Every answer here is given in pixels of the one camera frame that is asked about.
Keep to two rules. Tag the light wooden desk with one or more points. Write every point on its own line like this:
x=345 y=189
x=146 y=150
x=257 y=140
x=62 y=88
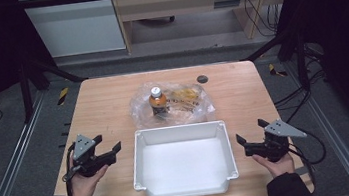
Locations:
x=181 y=1

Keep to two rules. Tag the white plastic bin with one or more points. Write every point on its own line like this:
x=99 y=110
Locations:
x=184 y=164

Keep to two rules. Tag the yellow snack wrapper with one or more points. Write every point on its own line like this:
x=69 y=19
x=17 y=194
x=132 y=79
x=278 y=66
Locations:
x=186 y=96

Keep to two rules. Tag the person's right hand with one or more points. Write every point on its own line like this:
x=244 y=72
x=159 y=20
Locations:
x=280 y=167

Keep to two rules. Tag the black yellow floor tape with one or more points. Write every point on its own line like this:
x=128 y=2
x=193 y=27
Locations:
x=63 y=95
x=275 y=71

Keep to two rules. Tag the person's left hand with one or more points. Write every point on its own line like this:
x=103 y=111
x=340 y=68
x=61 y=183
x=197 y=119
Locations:
x=83 y=190

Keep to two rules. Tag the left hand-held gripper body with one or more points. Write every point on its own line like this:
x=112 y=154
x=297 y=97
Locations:
x=82 y=146

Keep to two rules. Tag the white cabinet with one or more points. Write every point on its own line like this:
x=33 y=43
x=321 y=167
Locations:
x=76 y=26

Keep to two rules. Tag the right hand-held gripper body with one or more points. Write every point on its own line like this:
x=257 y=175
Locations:
x=282 y=129

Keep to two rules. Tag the clear plastic bag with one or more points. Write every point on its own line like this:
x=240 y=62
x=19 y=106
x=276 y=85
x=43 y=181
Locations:
x=140 y=110

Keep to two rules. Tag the orange drink bottle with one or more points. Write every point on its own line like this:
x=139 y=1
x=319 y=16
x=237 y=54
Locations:
x=158 y=102

